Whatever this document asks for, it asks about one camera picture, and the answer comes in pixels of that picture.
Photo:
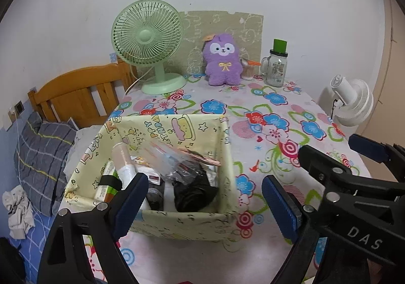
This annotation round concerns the white standing fan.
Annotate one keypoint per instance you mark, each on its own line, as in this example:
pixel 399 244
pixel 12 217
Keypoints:
pixel 348 101

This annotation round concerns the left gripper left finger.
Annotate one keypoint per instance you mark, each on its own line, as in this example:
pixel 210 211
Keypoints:
pixel 64 258

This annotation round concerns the yellow patterned storage box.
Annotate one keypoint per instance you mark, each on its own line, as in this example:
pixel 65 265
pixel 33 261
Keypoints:
pixel 205 134

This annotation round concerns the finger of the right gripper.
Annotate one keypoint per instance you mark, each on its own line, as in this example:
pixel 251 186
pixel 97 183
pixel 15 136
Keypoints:
pixel 322 166
pixel 392 156

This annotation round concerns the glass jar green lid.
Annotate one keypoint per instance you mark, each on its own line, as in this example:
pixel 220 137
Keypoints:
pixel 273 67

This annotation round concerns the black plastic bundle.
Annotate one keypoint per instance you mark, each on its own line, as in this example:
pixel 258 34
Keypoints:
pixel 194 196

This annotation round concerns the beige door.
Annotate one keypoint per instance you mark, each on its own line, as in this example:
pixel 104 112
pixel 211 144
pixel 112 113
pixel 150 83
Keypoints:
pixel 386 122

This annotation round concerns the wall socket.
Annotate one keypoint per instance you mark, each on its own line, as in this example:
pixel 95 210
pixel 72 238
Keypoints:
pixel 19 108

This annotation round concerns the crumpled white cloth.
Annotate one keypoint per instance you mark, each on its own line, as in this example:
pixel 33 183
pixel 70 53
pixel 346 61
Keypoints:
pixel 20 214

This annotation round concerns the green desk fan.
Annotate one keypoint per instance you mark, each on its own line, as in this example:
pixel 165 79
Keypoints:
pixel 147 33

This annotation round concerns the purple plush toy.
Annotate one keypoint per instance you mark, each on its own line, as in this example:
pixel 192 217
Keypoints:
pixel 221 55

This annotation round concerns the floral tablecloth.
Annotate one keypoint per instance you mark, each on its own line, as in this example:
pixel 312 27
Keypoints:
pixel 254 130

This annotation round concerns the grey fabric pouch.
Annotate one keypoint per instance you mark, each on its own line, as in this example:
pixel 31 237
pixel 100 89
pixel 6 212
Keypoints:
pixel 155 198

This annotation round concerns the grey plaid pillow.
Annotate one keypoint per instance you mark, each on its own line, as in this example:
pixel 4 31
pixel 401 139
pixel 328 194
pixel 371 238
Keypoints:
pixel 40 158

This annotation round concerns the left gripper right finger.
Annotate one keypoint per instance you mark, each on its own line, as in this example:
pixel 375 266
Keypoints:
pixel 294 222

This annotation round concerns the beige white roll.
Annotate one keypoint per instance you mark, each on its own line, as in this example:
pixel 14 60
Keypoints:
pixel 123 164

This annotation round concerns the toothpick jar orange lid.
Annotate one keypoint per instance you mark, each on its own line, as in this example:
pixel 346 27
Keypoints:
pixel 250 68

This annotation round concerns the clear plastic bag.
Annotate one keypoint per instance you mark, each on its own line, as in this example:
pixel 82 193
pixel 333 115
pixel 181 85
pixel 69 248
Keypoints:
pixel 177 165

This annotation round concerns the green tissue pack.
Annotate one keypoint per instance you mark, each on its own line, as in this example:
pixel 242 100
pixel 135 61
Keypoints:
pixel 109 184

